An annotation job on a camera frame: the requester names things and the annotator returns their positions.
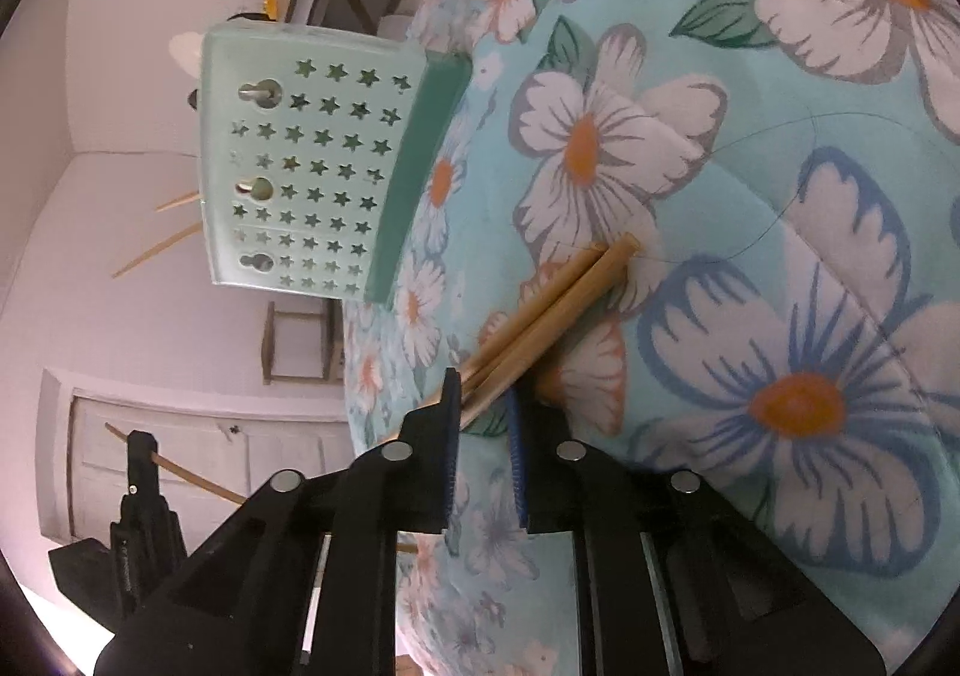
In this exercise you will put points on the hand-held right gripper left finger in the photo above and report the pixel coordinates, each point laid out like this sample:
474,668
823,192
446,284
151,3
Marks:
452,451

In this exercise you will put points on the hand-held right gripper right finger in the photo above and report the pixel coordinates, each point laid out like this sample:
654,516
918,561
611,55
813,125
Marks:
517,458

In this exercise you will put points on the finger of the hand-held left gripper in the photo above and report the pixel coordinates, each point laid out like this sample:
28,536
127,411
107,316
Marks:
139,477

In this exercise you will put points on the mint green utensil holder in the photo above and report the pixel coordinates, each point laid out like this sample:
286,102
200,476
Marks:
409,181

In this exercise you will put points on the metal spoon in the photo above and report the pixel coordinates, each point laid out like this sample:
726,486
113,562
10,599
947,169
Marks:
253,92

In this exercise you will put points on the white plastic rice spoon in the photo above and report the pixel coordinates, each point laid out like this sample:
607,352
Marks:
184,53

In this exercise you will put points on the white door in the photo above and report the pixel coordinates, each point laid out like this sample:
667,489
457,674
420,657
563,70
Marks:
187,421

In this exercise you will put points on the wooden chair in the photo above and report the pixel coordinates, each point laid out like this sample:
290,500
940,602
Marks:
267,346

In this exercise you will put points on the floral blanket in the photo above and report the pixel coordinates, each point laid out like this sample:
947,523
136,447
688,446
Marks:
750,196

